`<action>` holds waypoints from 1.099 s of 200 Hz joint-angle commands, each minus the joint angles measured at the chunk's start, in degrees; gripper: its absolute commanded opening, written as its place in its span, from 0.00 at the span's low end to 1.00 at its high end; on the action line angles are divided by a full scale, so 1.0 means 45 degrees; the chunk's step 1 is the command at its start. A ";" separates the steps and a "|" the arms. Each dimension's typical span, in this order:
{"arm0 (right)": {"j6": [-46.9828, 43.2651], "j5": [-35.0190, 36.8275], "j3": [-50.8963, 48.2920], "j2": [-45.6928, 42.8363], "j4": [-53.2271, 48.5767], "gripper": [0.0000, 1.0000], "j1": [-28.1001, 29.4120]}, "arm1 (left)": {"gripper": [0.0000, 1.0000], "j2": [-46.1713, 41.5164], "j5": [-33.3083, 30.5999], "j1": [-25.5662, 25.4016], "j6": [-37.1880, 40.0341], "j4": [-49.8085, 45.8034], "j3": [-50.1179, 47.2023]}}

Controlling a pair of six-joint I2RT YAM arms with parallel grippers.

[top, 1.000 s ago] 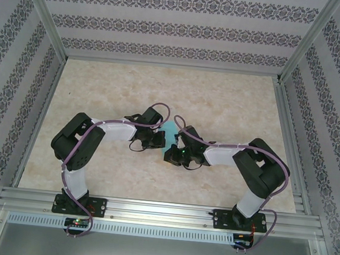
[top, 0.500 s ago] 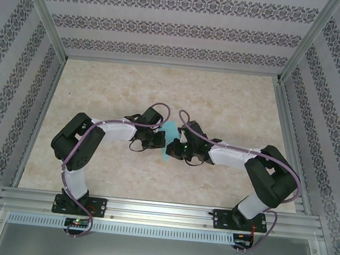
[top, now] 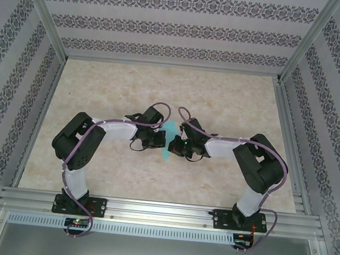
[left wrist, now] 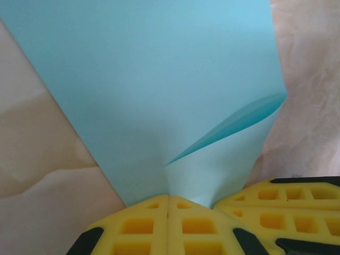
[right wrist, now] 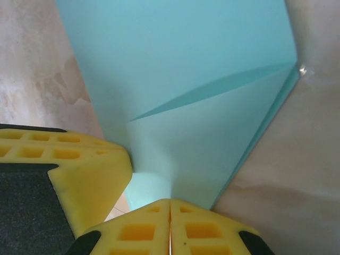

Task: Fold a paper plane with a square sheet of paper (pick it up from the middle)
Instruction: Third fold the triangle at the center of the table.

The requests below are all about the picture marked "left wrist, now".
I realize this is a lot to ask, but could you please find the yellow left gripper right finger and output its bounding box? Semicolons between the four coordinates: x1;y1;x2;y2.
168;194;267;255

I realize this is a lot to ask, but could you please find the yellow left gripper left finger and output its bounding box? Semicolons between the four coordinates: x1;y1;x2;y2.
68;194;170;255

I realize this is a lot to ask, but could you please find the teal paper sheet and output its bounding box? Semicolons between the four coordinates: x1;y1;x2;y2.
0;0;289;209

